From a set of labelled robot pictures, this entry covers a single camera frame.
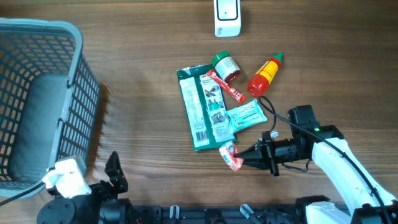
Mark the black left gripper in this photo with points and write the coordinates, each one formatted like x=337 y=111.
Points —
x=113 y=170

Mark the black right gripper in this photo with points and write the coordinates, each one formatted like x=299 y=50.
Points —
x=255 y=150

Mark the red tissue packet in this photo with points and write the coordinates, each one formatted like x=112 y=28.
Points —
x=229 y=152

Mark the teal wet wipes pack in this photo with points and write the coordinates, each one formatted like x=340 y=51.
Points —
x=245 y=116

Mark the green sponge package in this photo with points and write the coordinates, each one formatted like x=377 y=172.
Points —
x=205 y=108

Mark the red candy bar wrapper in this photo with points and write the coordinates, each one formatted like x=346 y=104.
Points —
x=237 y=95

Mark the red sauce squeeze bottle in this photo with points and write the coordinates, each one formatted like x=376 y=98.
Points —
x=260 y=82

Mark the green lid jar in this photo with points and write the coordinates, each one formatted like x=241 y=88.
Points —
x=225 y=66

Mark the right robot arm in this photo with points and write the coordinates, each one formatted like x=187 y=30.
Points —
x=365 y=199

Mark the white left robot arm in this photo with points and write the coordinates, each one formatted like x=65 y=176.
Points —
x=75 y=201

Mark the white barcode scanner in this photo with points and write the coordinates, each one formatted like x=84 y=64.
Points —
x=227 y=14

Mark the grey plastic shopping basket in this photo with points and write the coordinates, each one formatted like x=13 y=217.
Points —
x=49 y=99

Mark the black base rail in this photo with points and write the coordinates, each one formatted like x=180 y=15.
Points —
x=284 y=213

